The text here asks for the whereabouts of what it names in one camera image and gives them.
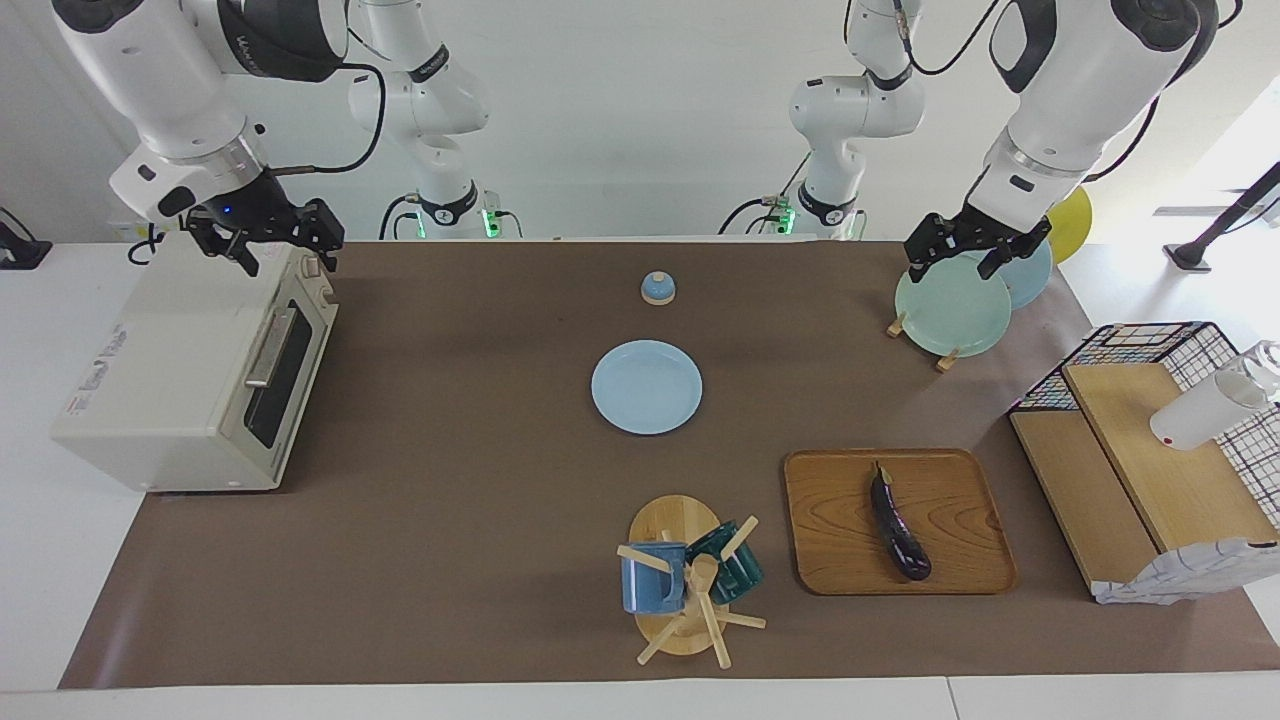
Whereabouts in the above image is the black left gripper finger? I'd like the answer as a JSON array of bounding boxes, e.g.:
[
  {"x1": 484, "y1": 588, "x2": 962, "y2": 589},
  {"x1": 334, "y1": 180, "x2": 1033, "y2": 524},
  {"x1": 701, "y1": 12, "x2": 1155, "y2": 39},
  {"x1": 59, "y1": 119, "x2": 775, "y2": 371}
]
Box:
[
  {"x1": 978, "y1": 236, "x2": 1046, "y2": 282},
  {"x1": 904, "y1": 213, "x2": 951, "y2": 291}
]

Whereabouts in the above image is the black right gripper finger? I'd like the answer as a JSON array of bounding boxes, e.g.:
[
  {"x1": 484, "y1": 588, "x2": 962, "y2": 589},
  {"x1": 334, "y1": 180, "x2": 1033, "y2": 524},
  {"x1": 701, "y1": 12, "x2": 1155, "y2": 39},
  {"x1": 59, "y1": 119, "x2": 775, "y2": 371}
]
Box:
[
  {"x1": 300, "y1": 198, "x2": 347, "y2": 273},
  {"x1": 190, "y1": 223, "x2": 263, "y2": 278}
]

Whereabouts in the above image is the cream toaster oven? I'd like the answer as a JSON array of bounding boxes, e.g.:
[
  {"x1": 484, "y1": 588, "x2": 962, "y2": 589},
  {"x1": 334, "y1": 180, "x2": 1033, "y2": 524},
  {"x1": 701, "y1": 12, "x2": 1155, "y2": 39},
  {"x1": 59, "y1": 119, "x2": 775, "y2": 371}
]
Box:
[{"x1": 50, "y1": 232, "x2": 341, "y2": 494}]

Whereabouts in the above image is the dark purple eggplant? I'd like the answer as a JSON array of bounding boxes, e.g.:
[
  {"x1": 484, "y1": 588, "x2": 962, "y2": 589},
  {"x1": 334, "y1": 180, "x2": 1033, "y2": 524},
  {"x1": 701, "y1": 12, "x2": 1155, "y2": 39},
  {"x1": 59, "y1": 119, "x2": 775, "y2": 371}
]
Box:
[{"x1": 869, "y1": 461, "x2": 933, "y2": 582}]

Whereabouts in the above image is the light blue racked plate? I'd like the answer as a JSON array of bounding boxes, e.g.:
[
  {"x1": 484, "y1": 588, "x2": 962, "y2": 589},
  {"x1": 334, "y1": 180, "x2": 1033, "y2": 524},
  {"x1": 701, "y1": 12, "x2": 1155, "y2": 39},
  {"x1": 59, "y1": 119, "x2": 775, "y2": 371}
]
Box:
[{"x1": 990, "y1": 240, "x2": 1054, "y2": 311}]

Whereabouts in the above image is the pale green plate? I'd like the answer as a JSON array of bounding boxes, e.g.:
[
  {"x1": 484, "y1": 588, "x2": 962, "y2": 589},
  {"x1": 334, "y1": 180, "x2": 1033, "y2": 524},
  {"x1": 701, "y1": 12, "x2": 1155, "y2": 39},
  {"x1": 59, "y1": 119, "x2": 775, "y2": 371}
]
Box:
[{"x1": 894, "y1": 252, "x2": 1013, "y2": 359}]

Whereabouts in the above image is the yellow plate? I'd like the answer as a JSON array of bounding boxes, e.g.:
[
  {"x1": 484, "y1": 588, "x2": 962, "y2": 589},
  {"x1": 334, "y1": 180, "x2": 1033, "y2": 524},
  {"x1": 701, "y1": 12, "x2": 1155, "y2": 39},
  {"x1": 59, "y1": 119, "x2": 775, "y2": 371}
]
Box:
[{"x1": 1045, "y1": 186, "x2": 1094, "y2": 265}]

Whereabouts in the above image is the wooden plate rack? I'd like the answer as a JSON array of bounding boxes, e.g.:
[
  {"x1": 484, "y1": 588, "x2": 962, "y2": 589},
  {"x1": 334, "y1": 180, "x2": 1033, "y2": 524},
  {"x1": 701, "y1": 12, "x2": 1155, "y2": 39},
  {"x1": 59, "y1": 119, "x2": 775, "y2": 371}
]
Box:
[{"x1": 887, "y1": 312, "x2": 961, "y2": 373}]

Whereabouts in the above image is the white cylindrical bottle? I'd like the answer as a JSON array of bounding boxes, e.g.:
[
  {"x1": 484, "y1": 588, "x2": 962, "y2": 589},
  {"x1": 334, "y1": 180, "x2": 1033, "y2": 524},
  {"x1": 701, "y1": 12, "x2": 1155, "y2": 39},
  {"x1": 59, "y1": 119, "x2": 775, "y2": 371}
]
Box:
[{"x1": 1149, "y1": 340, "x2": 1280, "y2": 452}]

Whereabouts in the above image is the wooden step shelf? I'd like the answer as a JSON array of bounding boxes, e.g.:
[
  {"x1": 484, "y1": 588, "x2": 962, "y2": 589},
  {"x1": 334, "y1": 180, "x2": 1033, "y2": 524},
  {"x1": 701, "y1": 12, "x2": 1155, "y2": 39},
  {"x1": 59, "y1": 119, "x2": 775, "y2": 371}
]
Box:
[{"x1": 1010, "y1": 362, "x2": 1280, "y2": 591}]

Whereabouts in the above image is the wooden serving tray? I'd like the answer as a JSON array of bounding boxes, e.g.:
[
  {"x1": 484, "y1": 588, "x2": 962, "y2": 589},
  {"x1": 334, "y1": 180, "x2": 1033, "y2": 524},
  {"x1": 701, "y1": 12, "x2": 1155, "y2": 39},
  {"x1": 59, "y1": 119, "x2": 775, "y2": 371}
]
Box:
[{"x1": 783, "y1": 448, "x2": 1019, "y2": 598}]

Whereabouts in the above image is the brown table mat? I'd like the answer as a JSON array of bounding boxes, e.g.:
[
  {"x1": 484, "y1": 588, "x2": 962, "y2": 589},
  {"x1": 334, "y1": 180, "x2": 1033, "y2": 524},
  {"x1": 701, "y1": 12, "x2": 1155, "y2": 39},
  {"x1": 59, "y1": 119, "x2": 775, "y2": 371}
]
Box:
[{"x1": 58, "y1": 240, "x2": 1280, "y2": 691}]

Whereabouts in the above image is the wooden mug tree stand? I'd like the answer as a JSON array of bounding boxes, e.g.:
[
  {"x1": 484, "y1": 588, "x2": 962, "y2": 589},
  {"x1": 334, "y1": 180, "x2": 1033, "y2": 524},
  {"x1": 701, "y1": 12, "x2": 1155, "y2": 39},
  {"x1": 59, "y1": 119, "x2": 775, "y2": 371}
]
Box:
[{"x1": 615, "y1": 494, "x2": 769, "y2": 669}]

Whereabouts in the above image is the dark green mug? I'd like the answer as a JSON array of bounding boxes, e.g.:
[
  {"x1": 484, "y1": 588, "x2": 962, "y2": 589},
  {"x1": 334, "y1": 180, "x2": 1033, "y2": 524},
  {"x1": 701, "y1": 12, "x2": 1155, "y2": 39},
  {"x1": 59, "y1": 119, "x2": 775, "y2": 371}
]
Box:
[{"x1": 685, "y1": 520, "x2": 766, "y2": 605}]

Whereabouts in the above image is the blue mug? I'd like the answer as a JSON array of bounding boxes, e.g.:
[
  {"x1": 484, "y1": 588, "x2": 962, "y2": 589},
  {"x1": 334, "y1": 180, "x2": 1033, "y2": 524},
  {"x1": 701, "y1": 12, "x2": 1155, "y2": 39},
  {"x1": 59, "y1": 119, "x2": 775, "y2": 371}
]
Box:
[{"x1": 620, "y1": 540, "x2": 691, "y2": 616}]

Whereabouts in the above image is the black base cable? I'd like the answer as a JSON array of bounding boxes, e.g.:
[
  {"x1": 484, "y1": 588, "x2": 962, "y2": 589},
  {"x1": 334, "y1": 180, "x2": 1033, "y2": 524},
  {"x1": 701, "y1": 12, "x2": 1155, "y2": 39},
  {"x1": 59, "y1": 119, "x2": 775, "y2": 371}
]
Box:
[
  {"x1": 718, "y1": 150, "x2": 813, "y2": 237},
  {"x1": 378, "y1": 193, "x2": 423, "y2": 241}
]

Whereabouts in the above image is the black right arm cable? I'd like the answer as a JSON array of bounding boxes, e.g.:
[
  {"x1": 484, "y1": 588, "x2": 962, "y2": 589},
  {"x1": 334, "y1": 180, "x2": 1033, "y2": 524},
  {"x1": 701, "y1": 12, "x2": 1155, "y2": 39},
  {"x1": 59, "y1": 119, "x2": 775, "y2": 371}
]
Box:
[{"x1": 265, "y1": 62, "x2": 389, "y2": 178}]

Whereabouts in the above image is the black clamp mount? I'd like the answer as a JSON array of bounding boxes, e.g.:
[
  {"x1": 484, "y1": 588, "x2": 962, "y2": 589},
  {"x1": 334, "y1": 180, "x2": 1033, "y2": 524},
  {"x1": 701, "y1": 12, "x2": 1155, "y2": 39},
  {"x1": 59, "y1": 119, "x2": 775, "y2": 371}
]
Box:
[{"x1": 0, "y1": 207, "x2": 53, "y2": 271}]

